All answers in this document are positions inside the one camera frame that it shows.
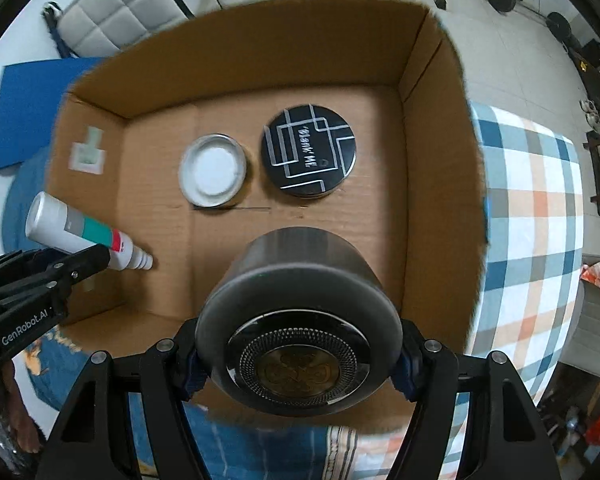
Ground white spray bottle teal label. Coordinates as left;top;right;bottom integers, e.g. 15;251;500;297
24;192;154;271

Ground person's left hand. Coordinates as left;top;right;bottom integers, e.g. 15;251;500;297
0;360;41;453

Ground grey chair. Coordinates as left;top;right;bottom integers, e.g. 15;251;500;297
559;281;600;377

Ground blue foam mat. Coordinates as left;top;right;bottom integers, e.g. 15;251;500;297
0;58;102;170

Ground silver tin white lid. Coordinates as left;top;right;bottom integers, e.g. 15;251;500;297
178;133;248;208

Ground plaid checkered blanket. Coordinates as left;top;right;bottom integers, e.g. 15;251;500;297
329;102;586;480

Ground black round tin white lines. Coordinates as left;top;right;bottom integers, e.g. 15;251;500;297
260;104;358;200

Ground left white quilted chair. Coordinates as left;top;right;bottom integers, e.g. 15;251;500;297
42;0;194;58

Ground cardboard box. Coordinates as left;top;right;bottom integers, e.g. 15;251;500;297
44;0;492;430

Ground floor barbell black plates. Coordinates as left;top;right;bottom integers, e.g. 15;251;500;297
486;0;572;44

